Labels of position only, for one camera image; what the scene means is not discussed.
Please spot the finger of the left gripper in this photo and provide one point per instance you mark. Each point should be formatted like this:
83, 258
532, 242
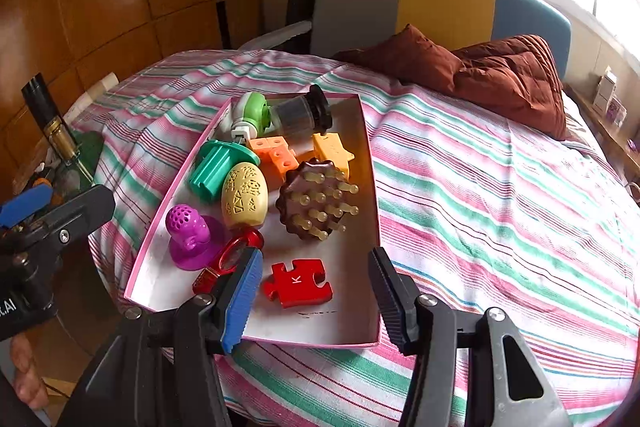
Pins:
24, 205
75, 219

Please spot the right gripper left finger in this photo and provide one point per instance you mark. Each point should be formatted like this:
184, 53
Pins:
234, 294

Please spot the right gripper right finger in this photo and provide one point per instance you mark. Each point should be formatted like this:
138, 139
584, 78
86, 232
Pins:
396, 296

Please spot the red puzzle piece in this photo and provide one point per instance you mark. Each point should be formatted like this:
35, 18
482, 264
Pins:
303, 285

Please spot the red metallic cylinder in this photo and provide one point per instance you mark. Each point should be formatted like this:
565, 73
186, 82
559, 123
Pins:
224, 264

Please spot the purple perforated cap toy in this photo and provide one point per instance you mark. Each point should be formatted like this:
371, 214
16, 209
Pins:
195, 240

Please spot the brown scalp massage brush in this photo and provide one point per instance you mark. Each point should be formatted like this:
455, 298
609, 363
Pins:
314, 198

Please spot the yellow carved egg-shaped toy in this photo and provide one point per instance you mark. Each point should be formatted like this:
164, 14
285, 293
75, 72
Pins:
244, 197

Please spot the orange cheese-shaped toy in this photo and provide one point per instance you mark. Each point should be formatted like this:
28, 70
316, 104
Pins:
329, 147

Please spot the orange linked cube blocks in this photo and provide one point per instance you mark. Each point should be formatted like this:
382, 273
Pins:
275, 151

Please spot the left hand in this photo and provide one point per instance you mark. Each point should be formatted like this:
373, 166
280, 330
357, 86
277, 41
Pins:
27, 383

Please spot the pink-rimmed white tray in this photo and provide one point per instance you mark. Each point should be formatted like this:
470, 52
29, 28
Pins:
350, 319

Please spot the dark gold-necked bottle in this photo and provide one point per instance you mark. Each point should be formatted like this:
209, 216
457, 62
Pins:
52, 125

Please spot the striped bedsheet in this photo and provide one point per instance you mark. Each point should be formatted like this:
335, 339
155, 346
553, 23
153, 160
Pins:
478, 210

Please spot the teal flanged plastic part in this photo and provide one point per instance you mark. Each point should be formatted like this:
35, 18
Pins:
213, 162

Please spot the black grey jar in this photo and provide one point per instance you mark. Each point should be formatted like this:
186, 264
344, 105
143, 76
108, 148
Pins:
304, 114

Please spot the green white round gadget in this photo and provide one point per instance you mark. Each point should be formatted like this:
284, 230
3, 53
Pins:
250, 117

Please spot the rust brown quilt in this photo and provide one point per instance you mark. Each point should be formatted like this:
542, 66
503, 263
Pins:
514, 77

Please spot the wooden side shelf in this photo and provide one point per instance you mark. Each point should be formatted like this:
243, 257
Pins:
615, 142

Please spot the purple small box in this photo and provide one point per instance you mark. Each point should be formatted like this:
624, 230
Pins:
616, 113

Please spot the white carton box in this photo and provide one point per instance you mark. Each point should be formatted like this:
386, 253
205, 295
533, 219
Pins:
605, 90

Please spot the tricolour headboard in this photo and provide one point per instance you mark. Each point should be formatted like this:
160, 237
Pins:
348, 24

